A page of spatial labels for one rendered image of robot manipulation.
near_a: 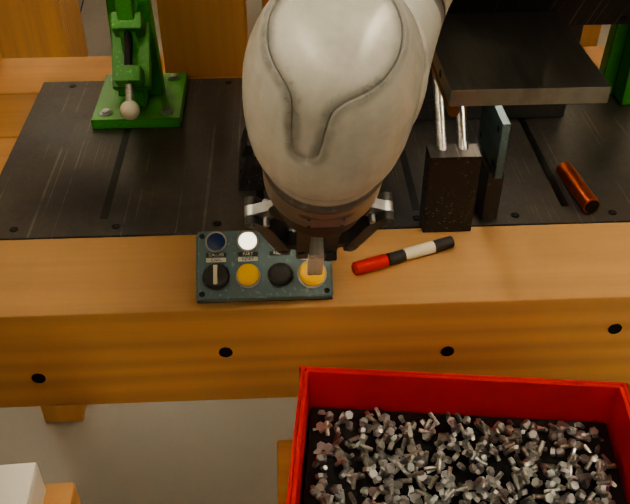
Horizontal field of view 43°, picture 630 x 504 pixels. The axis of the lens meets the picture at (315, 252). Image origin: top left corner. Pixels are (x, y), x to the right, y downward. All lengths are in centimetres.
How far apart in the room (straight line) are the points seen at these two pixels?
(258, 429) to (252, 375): 97
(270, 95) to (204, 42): 95
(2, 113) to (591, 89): 90
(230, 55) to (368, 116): 97
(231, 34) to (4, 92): 38
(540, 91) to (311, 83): 45
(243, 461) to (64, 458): 41
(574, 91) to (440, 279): 25
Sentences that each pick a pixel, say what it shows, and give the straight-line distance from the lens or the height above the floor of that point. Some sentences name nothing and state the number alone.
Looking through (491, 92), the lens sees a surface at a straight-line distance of 82.
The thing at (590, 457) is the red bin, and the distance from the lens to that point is 81.
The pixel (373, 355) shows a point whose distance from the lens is 94.
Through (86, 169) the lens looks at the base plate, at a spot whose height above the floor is 90.
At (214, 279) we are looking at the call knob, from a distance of 87.
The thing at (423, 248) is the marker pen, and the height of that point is 91.
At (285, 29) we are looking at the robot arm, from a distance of 42.
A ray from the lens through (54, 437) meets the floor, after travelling 200.
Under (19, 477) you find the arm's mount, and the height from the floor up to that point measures 89.
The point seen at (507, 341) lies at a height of 84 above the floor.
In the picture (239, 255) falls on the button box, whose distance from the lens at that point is 89.
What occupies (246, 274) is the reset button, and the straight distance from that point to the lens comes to 87.
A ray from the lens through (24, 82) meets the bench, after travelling 145.
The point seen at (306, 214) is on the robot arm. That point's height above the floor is 117.
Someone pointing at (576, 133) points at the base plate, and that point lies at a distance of 124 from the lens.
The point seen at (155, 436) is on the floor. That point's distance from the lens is 194.
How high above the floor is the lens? 149
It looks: 39 degrees down
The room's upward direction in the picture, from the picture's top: straight up
